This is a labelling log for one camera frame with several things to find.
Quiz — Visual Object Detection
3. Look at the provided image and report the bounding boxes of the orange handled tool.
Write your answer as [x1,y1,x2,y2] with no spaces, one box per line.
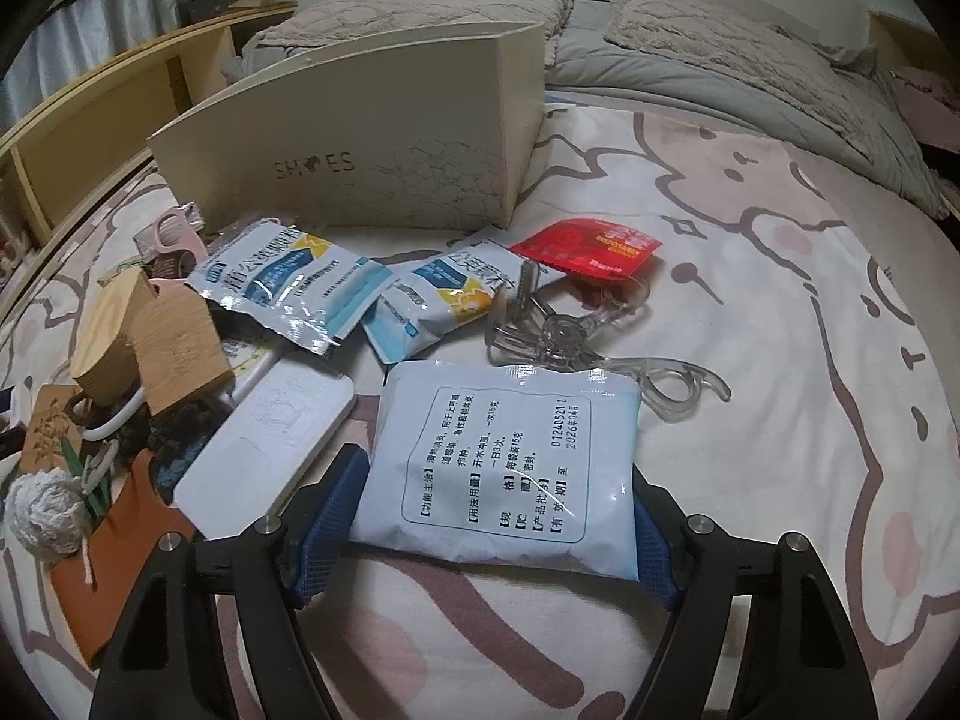
[49,439,200,668]

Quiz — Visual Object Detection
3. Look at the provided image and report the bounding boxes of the clear plastic tongs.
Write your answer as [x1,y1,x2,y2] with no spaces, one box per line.
[484,259,732,421]

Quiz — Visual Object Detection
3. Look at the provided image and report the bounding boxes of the carved wooden tag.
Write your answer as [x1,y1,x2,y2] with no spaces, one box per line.
[19,382,95,477]

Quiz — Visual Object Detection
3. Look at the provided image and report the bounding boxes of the rounded wooden block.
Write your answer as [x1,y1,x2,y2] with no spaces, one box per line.
[71,266,155,400]

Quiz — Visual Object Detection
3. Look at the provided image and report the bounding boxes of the light blue medicine packet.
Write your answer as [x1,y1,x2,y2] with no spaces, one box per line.
[351,360,642,586]

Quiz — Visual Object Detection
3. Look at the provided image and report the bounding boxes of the dark knitted piece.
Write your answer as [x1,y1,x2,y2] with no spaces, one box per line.
[112,397,226,481]

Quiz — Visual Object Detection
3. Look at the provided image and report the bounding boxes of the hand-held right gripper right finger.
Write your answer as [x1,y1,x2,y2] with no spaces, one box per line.
[630,465,882,720]

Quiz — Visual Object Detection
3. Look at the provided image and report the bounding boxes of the grey curtain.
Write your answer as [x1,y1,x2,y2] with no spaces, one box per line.
[0,0,203,128]

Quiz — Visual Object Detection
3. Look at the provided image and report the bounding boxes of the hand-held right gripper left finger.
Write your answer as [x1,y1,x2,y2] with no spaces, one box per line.
[90,444,376,720]

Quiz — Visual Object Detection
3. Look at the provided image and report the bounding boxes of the small wooden block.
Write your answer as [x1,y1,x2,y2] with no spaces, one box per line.
[129,286,232,417]

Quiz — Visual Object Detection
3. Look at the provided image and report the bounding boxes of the blue white medicine sachet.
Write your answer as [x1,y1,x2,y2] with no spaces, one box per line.
[184,216,397,350]
[362,235,526,365]

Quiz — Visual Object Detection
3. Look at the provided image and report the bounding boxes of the beige fleece blanket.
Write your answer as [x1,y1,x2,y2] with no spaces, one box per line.
[604,0,878,102]

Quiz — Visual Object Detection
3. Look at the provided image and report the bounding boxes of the printed blanket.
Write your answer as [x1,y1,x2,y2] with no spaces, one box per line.
[0,94,960,720]

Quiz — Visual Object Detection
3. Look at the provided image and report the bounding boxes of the pink clothes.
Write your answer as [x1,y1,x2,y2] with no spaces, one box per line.
[889,64,960,151]

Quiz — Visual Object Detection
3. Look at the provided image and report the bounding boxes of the grey pillow left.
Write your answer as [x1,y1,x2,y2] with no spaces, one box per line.
[255,0,578,53]

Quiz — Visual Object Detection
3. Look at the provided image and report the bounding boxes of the wooden shelf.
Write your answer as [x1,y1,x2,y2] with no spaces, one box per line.
[0,0,301,293]

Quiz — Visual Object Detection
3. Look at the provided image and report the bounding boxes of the white shoe box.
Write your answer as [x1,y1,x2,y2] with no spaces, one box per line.
[145,21,545,237]

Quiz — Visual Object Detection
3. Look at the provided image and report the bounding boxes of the white cable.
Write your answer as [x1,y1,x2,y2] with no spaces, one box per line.
[82,349,290,440]

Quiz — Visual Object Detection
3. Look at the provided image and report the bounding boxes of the red sachet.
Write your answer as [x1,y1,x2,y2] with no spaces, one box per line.
[508,217,665,282]

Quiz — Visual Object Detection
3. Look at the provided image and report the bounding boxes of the grey quilt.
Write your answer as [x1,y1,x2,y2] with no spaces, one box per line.
[217,0,946,218]

